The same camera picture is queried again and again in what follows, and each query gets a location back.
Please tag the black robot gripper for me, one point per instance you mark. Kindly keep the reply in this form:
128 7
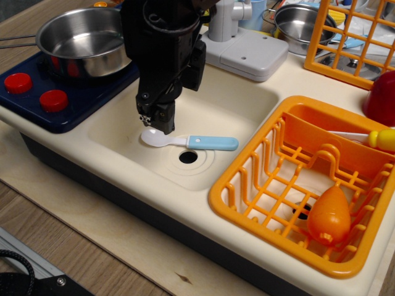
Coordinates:
162 38

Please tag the white spoon with blue handle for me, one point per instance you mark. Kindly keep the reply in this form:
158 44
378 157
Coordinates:
156 138

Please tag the cream toy kitchen sink unit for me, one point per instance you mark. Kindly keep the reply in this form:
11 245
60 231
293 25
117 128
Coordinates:
108 144

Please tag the right red stove knob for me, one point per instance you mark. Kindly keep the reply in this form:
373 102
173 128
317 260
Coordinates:
54 101

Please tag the red stove knob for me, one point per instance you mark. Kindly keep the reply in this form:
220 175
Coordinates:
18 83
54 101

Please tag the grey toy faucet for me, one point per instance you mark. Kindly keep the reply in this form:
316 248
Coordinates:
244 52

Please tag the dark blue toy stove top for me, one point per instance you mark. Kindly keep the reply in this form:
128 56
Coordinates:
85 95

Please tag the left red stove knob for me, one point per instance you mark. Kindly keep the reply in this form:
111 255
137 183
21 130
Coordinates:
18 83

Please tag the light blue plastic cup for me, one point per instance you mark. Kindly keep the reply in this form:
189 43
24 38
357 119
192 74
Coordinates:
256 21

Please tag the orange plastic dish rack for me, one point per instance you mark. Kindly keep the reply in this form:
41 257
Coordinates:
295 156

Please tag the steel pot in background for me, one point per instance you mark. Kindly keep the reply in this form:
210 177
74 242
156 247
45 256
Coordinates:
293 23

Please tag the orange plastic grid rack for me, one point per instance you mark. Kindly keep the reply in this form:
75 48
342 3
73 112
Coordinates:
367 36

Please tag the orange plastic toy carrot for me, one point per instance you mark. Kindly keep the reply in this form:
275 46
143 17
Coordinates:
329 221

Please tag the yellow toy corn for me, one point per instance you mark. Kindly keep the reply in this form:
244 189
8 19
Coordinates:
338 17

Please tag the steel pot lid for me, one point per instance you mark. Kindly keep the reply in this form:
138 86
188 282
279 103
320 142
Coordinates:
349 65

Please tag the red plastic cup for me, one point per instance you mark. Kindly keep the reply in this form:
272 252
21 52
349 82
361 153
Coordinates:
379 104

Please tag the steel pan with wire handle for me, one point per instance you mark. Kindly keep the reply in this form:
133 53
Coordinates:
81 43

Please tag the black bracket with screw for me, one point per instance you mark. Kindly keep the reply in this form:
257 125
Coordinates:
59 286

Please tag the yellow handled white utensil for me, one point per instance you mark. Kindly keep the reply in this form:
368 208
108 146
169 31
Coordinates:
383 140

